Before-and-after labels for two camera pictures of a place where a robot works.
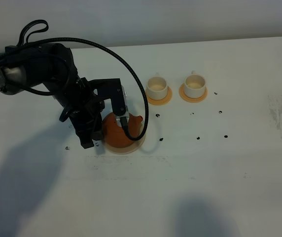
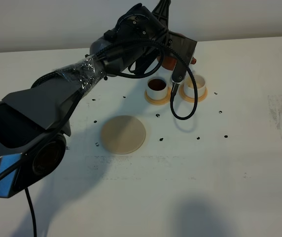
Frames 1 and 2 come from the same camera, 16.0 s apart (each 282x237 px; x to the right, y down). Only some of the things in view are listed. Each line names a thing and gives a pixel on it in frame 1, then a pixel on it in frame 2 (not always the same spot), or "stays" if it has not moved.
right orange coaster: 184,97 stays
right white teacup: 194,86 stays
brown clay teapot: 115,136 → 169,62
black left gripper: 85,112 → 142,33
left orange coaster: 161,101 stays
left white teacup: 157,87 stays
